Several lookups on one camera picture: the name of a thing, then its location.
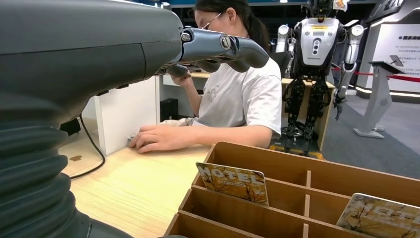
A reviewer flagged humanoid robot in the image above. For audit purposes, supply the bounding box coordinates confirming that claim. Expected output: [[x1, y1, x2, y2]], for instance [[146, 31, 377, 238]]
[[275, 0, 366, 158]]

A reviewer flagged white counter stand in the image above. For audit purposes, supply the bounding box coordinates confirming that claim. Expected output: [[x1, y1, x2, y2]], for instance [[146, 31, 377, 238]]
[[80, 76, 161, 157]]

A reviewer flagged grey kiosk stand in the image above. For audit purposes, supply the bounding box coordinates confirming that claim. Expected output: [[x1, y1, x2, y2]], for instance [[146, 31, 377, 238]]
[[353, 55, 408, 139]]

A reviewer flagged person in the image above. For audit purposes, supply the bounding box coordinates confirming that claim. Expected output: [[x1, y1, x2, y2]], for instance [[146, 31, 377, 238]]
[[128, 0, 283, 154]]

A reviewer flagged black computer tower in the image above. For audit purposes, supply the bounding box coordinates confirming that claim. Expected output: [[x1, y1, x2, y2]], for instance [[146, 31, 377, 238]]
[[160, 98, 179, 122]]

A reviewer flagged white display board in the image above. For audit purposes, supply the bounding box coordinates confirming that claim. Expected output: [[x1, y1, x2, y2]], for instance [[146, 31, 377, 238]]
[[356, 13, 420, 104]]

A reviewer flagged wooden card organizer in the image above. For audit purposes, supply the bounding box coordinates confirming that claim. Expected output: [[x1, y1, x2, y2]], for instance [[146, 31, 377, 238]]
[[163, 141, 420, 238]]

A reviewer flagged red rope barrier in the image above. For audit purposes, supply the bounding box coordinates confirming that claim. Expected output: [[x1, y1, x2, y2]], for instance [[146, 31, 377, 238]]
[[331, 67, 420, 83]]

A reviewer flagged looped black desk cable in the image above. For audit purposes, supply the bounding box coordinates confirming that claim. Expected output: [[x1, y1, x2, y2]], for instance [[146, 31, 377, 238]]
[[69, 114, 106, 180]]

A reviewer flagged hotel key card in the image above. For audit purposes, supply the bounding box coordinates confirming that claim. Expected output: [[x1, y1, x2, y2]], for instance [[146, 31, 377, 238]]
[[196, 162, 270, 207], [335, 192, 420, 238]]

